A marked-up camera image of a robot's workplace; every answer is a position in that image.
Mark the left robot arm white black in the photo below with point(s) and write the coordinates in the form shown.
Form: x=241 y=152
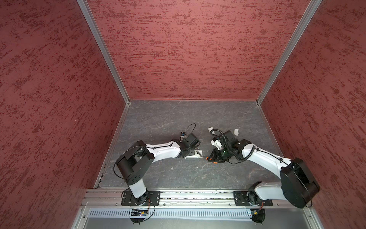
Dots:
x=134 y=163

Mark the left base connector wiring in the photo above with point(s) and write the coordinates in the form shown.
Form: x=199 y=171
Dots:
x=140 y=213

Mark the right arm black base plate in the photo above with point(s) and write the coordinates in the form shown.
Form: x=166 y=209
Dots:
x=249 y=199

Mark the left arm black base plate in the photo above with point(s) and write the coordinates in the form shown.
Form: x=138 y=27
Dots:
x=149 y=198

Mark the aluminium corner post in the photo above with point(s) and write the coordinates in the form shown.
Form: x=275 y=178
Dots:
x=298 y=32
x=83 y=4

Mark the base connector wiring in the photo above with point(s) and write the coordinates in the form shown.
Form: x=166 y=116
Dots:
x=257 y=214
x=140 y=213

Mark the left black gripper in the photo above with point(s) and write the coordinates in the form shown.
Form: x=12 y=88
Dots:
x=192 y=151

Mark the aluminium front rail frame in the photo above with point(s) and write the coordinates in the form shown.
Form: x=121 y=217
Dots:
x=185 y=199

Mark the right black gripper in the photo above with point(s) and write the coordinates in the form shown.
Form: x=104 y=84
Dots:
x=216 y=156

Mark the left aluminium corner post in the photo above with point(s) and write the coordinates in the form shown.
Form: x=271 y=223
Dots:
x=83 y=4

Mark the white remote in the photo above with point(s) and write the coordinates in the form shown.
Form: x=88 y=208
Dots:
x=195 y=153

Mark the right aluminium corner post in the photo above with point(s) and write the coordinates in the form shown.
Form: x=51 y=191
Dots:
x=298 y=32

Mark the perforated cable duct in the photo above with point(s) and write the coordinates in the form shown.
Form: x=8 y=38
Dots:
x=230 y=214

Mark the right base connector wiring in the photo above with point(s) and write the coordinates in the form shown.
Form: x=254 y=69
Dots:
x=257 y=214

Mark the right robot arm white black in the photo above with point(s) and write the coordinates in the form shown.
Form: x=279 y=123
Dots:
x=297 y=184

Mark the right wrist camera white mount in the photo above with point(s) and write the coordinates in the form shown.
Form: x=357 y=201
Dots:
x=216 y=142

